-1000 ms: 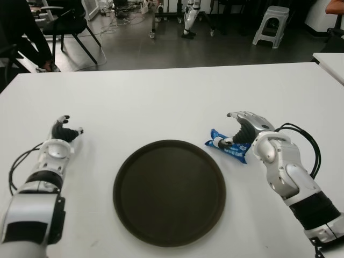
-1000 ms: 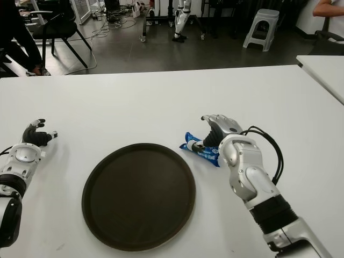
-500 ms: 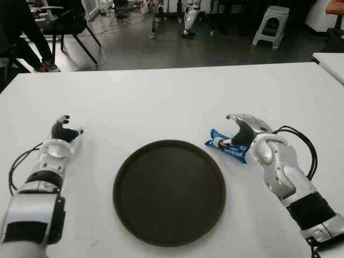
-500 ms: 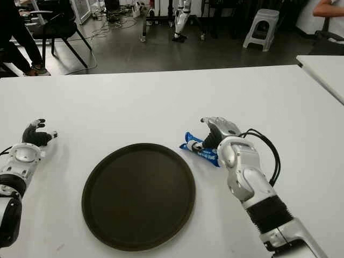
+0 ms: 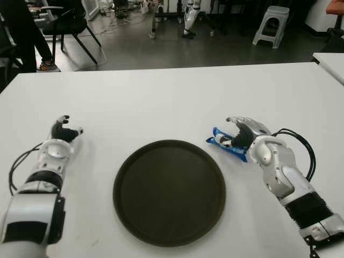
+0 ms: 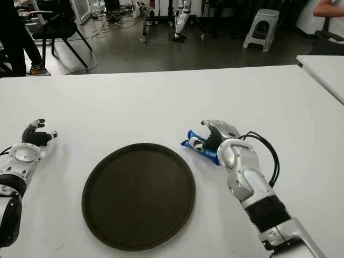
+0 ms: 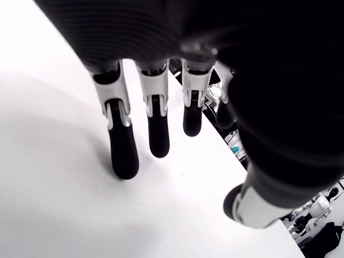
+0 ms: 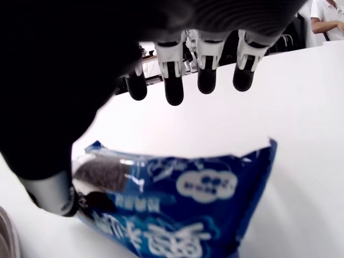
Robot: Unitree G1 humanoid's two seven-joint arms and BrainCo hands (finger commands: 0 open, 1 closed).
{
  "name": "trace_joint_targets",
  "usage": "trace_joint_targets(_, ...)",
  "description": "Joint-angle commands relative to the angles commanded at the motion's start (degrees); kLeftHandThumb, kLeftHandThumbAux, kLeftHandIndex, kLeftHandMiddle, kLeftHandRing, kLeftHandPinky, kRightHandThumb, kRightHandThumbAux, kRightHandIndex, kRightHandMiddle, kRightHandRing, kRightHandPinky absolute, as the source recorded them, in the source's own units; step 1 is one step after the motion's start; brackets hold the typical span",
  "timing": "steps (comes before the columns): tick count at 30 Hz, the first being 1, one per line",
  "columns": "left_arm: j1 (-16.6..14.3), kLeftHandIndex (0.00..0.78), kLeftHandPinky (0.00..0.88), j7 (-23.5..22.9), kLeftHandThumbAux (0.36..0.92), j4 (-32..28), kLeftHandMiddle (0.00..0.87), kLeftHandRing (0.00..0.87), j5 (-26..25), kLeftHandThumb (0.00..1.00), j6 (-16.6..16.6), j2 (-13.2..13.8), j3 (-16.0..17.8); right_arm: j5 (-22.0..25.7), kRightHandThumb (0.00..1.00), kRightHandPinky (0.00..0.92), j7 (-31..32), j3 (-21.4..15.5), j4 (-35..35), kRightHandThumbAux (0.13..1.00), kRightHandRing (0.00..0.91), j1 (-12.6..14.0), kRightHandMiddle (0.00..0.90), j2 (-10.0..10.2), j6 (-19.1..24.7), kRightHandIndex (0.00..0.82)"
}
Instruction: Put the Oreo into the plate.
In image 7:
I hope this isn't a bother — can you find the white humanoid robot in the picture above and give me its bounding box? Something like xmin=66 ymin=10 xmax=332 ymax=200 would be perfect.
xmin=286 ymin=187 xmax=340 ymax=240

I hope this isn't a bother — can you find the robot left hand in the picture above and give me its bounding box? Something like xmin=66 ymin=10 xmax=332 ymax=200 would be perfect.
xmin=34 ymin=0 xmax=344 ymax=230

